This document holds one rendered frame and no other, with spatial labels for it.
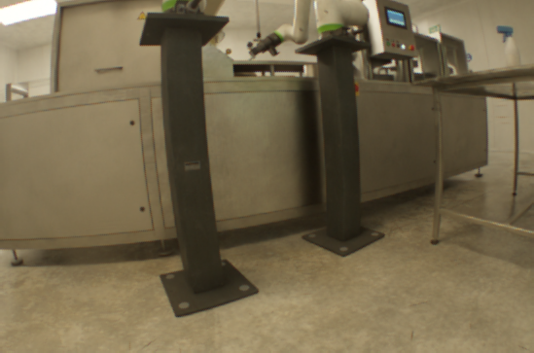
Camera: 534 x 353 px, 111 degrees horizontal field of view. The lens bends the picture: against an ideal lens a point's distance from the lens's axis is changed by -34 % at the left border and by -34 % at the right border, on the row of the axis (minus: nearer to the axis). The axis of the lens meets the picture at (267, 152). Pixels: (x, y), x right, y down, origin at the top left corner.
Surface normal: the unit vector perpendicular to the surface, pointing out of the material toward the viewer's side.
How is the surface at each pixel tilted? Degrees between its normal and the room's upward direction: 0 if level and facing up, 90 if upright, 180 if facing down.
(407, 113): 90
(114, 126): 90
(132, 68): 90
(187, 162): 90
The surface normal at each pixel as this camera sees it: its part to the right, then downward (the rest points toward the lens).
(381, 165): 0.34, 0.06
